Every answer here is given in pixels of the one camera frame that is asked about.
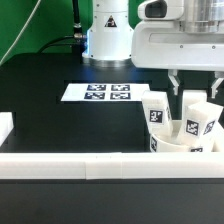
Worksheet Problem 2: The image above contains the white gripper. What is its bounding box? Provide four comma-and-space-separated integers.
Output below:
131, 20, 224, 98

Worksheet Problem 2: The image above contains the white round stool seat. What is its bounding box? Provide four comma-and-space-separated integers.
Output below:
150, 120, 224, 153

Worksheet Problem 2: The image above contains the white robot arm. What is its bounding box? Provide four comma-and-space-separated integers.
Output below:
82, 0, 224, 91

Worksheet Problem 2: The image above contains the white marker sheet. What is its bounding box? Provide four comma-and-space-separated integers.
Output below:
61, 83, 150, 102

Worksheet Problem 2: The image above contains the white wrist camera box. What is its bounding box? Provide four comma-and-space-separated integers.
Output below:
138, 0, 184, 20

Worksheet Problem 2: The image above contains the black cable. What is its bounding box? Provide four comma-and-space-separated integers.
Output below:
38, 0, 88, 54

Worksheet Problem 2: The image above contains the white front fence wall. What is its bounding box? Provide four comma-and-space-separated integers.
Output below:
0, 152, 224, 180

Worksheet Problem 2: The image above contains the white fence wall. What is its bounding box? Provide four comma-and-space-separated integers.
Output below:
0, 152, 224, 180
0, 112, 14, 146

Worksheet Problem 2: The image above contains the grey thin cable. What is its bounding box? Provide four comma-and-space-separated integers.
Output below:
0, 0, 43, 66

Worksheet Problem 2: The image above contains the white left fence wall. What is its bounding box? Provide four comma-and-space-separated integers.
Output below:
0, 112, 14, 146

